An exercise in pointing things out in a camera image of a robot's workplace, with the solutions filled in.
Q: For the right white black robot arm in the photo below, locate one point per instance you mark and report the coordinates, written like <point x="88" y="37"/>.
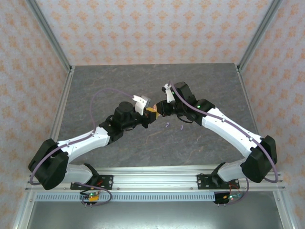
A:
<point x="226" y="130"/>

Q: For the grey metal sheet panel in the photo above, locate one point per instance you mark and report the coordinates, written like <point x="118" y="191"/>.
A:
<point x="155" y="214"/>

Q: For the aluminium table edge rail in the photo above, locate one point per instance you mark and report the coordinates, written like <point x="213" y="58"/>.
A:
<point x="155" y="169"/>

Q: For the aluminium side rail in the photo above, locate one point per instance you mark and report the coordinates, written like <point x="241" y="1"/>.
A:
<point x="252" y="114"/>
<point x="58" y="114"/>

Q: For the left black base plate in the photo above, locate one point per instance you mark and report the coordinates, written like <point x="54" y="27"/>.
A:
<point x="107" y="181"/>

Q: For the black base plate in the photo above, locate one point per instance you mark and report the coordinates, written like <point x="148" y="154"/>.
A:
<point x="107" y="181"/>
<point x="203" y="181"/>

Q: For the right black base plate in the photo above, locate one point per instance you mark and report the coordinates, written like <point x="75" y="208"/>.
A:
<point x="203" y="181"/>

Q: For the aluminium upright frame post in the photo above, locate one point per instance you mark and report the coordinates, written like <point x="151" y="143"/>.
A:
<point x="261" y="32"/>
<point x="48" y="31"/>

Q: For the aluminium lower frame post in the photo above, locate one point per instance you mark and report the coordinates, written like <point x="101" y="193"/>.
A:
<point x="23" y="212"/>
<point x="283" y="212"/>

